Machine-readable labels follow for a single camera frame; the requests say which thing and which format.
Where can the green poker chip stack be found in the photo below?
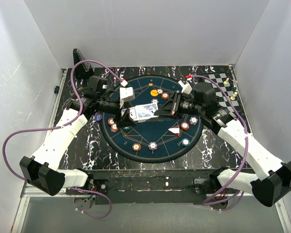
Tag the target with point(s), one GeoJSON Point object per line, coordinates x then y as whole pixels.
{"type": "Point", "coordinates": [185, 142]}

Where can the orange big blind button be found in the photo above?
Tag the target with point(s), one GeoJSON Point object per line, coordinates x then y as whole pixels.
{"type": "Point", "coordinates": [154, 93]}

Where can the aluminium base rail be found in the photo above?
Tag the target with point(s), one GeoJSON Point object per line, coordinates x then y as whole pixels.
{"type": "Point", "coordinates": [146, 211]}

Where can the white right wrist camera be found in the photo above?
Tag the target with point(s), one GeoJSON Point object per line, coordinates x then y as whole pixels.
{"type": "Point", "coordinates": [186, 87]}

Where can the round blue poker mat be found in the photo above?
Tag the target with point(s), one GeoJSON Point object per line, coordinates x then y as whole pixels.
{"type": "Point", "coordinates": [154, 130]}

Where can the blue playing card deck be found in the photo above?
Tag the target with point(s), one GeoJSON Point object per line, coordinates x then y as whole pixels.
{"type": "Point", "coordinates": [133, 114]}

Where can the purple small blind button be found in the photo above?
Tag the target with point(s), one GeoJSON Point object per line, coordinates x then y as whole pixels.
{"type": "Point", "coordinates": [98, 117]}

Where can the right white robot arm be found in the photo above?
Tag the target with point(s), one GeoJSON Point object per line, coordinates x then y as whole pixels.
{"type": "Point", "coordinates": [260, 174]}

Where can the white-blue poker chip stack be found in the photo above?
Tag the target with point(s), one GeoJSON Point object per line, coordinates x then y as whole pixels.
{"type": "Point", "coordinates": [152, 146]}

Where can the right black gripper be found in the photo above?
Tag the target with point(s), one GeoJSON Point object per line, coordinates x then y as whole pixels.
{"type": "Point", "coordinates": [167, 109]}

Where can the black rail end knob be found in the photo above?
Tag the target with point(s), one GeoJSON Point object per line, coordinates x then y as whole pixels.
{"type": "Point", "coordinates": [56, 89]}

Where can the blue-backed playing cards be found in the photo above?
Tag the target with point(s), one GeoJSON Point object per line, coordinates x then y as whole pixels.
{"type": "Point", "coordinates": [146, 110]}

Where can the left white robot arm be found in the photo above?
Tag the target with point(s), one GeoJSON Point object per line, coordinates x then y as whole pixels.
{"type": "Point", "coordinates": [41, 169]}

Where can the black white chess board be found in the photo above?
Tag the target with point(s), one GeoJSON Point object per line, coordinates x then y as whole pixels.
{"type": "Point", "coordinates": [229, 90]}

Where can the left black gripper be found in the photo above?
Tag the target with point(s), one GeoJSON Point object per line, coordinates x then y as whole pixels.
{"type": "Point", "coordinates": [125, 121]}

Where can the orange poker chip stack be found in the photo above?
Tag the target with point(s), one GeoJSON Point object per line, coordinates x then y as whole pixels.
{"type": "Point", "coordinates": [136, 146]}

